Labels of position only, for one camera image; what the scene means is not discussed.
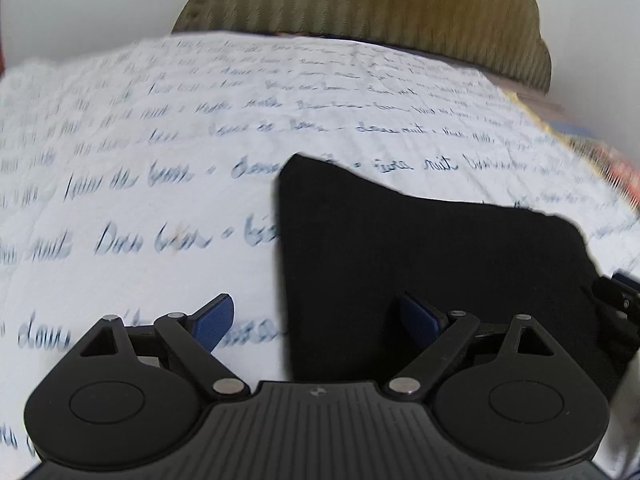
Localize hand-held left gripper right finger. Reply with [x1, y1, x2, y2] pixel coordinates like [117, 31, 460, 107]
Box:
[382, 293, 562, 403]

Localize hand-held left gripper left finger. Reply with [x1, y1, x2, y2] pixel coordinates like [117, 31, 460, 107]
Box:
[75, 293, 252, 402]

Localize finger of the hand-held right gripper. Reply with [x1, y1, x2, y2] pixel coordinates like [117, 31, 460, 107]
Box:
[591, 271, 640, 322]

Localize black pants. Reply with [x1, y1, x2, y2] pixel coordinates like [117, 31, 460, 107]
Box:
[274, 154, 632, 402]

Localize floral patterned cloth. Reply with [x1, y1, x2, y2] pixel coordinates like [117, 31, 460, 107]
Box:
[592, 137, 640, 213]

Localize white script-print blanket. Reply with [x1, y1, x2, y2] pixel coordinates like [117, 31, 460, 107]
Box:
[0, 30, 640, 480]

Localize grey mattress edge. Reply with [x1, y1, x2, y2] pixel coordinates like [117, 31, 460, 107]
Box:
[502, 82, 573, 123]

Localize olive corduroy headboard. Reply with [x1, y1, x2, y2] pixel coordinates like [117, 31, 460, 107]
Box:
[170, 0, 554, 97]

